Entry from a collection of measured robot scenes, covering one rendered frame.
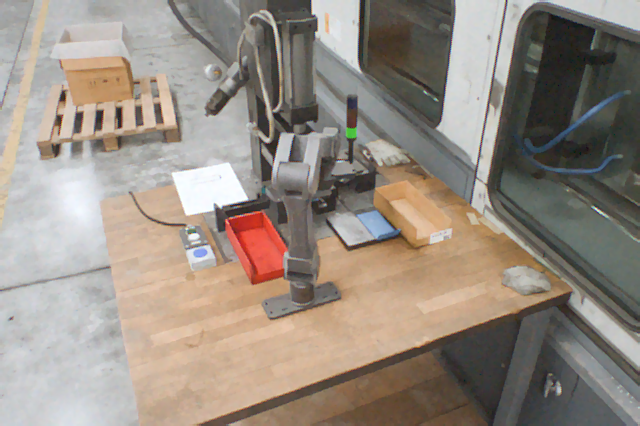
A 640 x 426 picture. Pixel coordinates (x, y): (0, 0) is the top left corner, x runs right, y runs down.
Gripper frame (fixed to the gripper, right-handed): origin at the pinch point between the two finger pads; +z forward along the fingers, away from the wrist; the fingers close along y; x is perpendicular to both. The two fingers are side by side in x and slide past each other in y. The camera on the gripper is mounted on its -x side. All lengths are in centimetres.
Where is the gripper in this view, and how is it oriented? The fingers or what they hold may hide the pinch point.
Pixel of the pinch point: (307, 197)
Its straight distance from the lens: 161.2
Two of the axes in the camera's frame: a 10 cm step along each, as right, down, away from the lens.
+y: -3.2, -8.5, 4.2
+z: -2.7, 5.1, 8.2
